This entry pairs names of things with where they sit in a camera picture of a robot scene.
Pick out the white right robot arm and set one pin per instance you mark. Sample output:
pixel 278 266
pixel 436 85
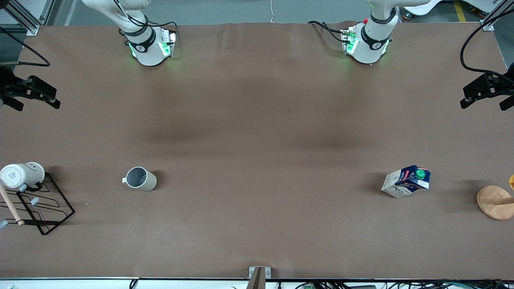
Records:
pixel 146 48

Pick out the aluminium frame post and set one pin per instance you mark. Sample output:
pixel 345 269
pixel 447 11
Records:
pixel 25 18
pixel 490 18

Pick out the yellow object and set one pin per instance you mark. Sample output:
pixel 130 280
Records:
pixel 512 182

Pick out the blue white milk carton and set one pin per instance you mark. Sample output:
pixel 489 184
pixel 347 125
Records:
pixel 406 182

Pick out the grey cup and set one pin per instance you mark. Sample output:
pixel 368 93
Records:
pixel 139 178

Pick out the round wooden stand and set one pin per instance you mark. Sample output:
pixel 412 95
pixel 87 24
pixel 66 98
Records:
pixel 492 204

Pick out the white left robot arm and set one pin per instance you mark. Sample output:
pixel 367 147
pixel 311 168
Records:
pixel 371 40

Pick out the white smiley mug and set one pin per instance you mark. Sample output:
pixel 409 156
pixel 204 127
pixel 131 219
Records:
pixel 21 175

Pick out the white cart base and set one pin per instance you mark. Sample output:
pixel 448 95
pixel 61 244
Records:
pixel 425 7

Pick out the wooden rod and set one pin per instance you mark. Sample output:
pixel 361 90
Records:
pixel 11 206

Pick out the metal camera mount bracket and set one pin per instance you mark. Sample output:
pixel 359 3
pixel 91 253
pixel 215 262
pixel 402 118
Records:
pixel 259 273

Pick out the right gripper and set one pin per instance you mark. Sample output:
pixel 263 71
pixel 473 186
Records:
pixel 9 86

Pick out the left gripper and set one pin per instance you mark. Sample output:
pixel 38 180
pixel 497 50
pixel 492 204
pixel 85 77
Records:
pixel 504 82

